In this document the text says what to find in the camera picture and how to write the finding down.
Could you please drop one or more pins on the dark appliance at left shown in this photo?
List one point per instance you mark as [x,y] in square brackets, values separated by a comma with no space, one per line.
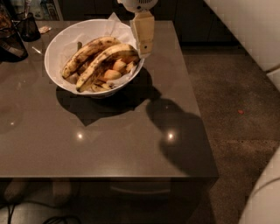
[12,48]

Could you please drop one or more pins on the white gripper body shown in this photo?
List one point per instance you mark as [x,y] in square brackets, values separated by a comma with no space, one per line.
[139,4]

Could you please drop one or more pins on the small wrapper on table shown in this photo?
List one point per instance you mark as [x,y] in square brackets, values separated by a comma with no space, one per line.
[44,29]

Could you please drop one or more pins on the dark cabinet fronts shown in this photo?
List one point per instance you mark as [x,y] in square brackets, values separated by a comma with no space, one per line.
[194,21]

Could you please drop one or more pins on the white ceramic bowl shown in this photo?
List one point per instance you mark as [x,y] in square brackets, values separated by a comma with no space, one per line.
[65,45]

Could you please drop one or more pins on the spotted yellow banana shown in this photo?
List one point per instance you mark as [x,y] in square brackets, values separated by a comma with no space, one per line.
[87,52]
[104,62]

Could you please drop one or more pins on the black mesh pen cup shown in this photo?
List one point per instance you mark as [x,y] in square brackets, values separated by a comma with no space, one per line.
[27,27]

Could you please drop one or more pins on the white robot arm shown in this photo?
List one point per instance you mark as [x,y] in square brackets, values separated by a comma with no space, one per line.
[231,50]

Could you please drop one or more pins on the small orange fruit piece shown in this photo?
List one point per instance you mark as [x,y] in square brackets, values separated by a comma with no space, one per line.
[119,66]

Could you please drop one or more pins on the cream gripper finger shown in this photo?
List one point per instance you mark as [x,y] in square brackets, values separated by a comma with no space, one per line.
[142,26]

